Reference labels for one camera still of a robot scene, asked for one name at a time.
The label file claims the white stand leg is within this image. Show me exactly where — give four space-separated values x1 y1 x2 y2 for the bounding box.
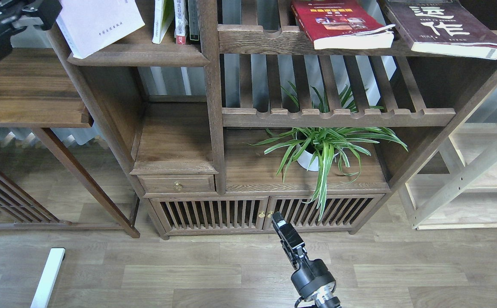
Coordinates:
30 247 66 308

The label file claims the white lavender paperback book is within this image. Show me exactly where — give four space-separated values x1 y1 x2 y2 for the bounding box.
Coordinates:
57 0 145 59

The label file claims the light wooden shelf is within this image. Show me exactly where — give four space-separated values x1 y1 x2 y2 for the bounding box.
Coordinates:
397 58 497 231

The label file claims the green spider plant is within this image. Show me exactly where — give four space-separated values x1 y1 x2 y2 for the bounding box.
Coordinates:
251 81 408 222

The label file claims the white plant pot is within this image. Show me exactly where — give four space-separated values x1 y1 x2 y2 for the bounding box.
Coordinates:
297 147 319 172

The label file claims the dark brown book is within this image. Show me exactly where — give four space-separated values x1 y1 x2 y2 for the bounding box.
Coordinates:
380 0 497 60

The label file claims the dark wooden bookshelf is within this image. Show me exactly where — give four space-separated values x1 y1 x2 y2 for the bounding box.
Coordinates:
49 0 497 239

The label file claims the white green upright book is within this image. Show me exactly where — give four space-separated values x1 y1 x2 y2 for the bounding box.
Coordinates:
152 0 174 44

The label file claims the dark wooden side table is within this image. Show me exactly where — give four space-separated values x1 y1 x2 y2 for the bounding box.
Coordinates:
0 47 140 238

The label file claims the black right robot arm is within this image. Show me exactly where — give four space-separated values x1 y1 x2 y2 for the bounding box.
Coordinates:
272 212 341 308

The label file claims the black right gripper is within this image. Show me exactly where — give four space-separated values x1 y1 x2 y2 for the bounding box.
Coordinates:
271 212 336 302

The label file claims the black upright book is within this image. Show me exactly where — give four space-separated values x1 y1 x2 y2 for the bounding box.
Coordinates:
187 0 200 44

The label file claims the brass drawer knob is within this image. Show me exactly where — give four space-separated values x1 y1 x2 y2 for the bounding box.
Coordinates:
174 181 183 191

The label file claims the red paperback book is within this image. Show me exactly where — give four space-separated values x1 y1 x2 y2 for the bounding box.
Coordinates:
291 0 395 50

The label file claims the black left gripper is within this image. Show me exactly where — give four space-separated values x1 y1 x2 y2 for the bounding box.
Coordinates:
0 0 62 60

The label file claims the red white upright book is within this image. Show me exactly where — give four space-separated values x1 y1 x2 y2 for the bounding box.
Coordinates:
173 0 188 45

